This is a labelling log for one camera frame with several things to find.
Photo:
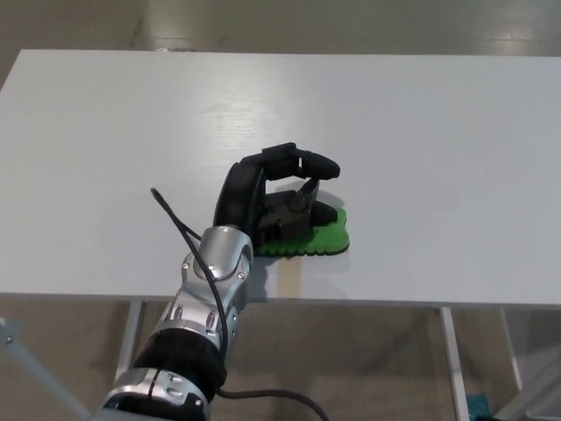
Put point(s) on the white table leg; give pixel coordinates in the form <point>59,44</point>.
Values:
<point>512,351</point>
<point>452,364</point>
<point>129,342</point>

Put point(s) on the long beige tape strip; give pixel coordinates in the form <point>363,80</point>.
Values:
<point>290,280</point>

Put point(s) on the teal object on floor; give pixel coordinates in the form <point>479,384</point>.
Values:
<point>477,408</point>

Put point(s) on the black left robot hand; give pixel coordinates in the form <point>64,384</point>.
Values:
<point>236,197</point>

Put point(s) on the grey metal stand frame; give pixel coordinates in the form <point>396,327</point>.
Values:
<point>539,390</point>
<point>30,373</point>

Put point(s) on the green whiteboard eraser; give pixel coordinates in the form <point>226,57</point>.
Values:
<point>328,237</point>

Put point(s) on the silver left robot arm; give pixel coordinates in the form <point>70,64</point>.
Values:
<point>193,307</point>

